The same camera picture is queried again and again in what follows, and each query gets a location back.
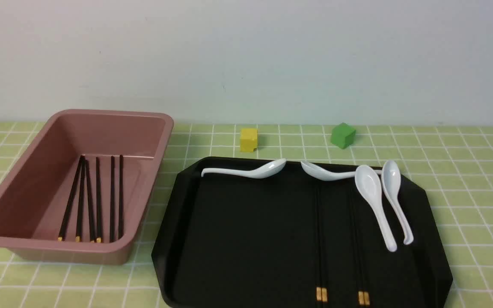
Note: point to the black chopstick gold tip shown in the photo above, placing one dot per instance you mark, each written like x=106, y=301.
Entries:
x=323, y=252
x=317, y=250

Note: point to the white spoon far right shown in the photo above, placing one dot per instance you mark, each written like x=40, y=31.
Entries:
x=391, y=183

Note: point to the yellow wooden cube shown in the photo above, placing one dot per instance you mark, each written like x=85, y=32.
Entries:
x=248, y=140

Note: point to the pink plastic bin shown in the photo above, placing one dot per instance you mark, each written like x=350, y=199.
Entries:
x=33, y=196

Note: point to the white spoon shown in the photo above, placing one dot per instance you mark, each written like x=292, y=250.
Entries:
x=320, y=173
x=391, y=183
x=267, y=170
x=368, y=184

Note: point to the white spoon far left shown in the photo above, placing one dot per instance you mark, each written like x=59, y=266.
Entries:
x=267, y=170

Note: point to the black chopstick on tray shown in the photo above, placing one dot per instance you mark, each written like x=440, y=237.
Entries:
x=364, y=270
x=357, y=253

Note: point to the white spoon rear middle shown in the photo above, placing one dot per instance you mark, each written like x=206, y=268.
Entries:
x=320, y=173

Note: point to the green wooden cube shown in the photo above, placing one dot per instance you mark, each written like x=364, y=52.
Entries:
x=343, y=135

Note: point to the black chopstick in bin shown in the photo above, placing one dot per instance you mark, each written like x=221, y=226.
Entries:
x=121, y=223
x=112, y=201
x=99, y=225
x=91, y=216
x=80, y=205
x=70, y=201

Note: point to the black serving tray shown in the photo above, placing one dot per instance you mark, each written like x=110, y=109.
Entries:
x=235, y=242

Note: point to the white spoon front centre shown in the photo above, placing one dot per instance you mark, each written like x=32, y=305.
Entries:
x=368, y=184

